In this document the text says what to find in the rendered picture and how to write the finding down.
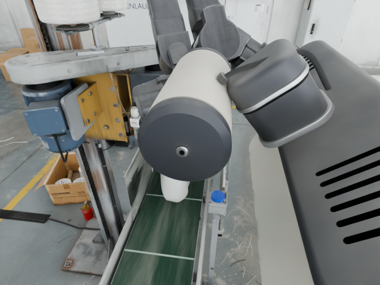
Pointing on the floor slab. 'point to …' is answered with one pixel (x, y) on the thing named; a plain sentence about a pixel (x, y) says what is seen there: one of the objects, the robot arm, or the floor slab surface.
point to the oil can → (87, 211)
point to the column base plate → (90, 251)
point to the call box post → (213, 247)
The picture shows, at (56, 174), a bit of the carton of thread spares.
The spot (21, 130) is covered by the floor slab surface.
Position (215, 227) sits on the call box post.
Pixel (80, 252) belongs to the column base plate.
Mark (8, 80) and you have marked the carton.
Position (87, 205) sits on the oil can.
